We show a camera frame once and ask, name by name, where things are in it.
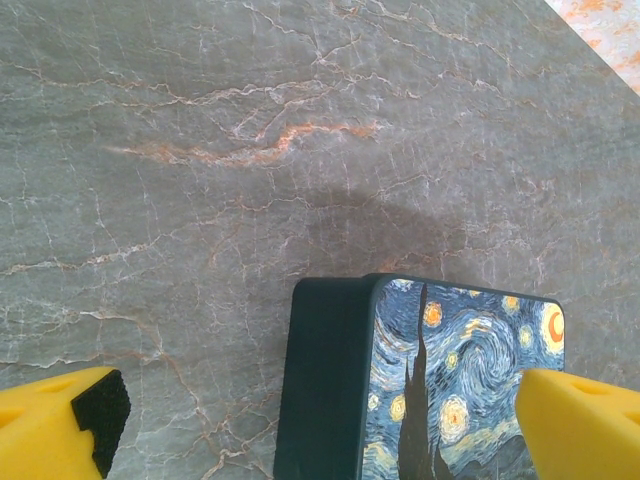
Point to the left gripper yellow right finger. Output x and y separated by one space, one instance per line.
585 430

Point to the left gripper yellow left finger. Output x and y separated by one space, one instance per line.
45 430

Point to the starry night tin box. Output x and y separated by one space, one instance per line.
450 380

